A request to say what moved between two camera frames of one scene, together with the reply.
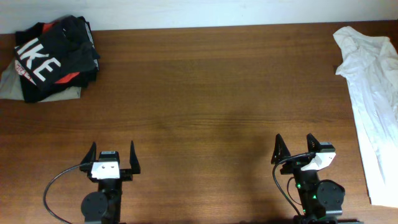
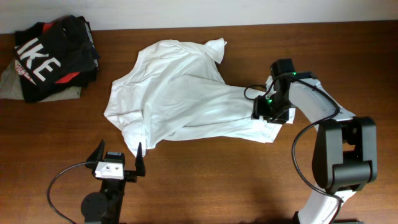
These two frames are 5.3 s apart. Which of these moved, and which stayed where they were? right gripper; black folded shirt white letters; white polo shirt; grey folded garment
Moved: white polo shirt; right gripper
Stayed: grey folded garment; black folded shirt white letters
